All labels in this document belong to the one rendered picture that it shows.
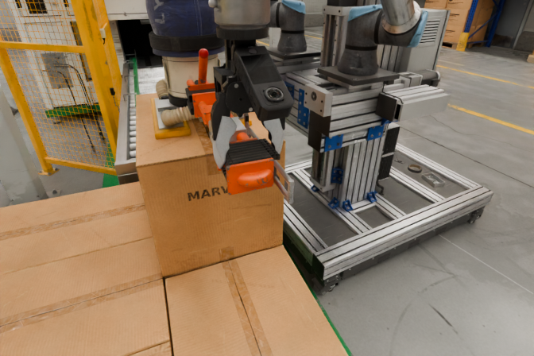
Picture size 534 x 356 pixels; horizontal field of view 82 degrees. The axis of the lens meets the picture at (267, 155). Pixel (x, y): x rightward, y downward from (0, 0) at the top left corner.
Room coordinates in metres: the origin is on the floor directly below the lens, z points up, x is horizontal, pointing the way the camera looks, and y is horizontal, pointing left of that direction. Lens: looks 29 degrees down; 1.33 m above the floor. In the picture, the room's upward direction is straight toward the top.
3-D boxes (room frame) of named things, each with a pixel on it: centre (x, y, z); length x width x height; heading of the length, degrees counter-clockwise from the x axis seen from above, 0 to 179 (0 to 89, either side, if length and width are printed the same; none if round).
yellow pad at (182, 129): (0.97, 0.33, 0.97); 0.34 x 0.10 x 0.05; 20
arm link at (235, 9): (0.45, 0.04, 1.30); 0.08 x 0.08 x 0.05
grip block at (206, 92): (0.77, 0.15, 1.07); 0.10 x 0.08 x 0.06; 110
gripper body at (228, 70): (0.46, 0.04, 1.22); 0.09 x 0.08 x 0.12; 20
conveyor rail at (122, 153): (2.33, 1.11, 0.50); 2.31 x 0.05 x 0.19; 21
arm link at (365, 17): (1.21, -0.36, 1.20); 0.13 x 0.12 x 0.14; 54
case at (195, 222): (1.00, 0.24, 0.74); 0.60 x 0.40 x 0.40; 20
